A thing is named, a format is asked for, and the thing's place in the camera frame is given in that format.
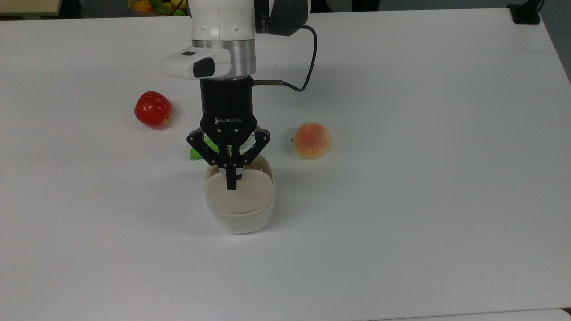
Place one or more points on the toy peach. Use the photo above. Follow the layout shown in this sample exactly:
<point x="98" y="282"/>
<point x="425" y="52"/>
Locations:
<point x="311" y="140"/>

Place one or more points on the black clamp stand base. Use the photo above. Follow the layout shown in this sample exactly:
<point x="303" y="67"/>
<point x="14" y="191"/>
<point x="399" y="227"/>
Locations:
<point x="525" y="12"/>

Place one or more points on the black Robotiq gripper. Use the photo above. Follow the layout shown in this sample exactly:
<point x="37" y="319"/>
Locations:
<point x="227" y="107"/>

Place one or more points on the cream plastic garbage bin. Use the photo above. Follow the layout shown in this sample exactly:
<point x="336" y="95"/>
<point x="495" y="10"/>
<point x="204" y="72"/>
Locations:
<point x="241" y="225"/>

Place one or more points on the light wooden board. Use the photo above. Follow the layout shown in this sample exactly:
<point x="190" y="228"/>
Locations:
<point x="26" y="6"/>

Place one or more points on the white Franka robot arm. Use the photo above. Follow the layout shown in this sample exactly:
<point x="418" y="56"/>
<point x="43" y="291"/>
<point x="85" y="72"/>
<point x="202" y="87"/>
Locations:
<point x="223" y="26"/>

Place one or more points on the red toy apple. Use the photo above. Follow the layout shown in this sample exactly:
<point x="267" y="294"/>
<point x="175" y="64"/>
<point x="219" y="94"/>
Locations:
<point x="152" y="109"/>

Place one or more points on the bowl of toy fruit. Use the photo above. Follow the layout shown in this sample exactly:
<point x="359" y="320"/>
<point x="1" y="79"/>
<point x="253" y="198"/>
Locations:
<point x="151" y="8"/>

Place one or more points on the green toy pepper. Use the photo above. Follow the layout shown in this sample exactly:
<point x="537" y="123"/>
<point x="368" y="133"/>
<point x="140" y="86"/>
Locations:
<point x="195" y="154"/>

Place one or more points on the beige garbage bin lid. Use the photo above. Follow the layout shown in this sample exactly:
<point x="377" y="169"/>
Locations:
<point x="252" y="196"/>

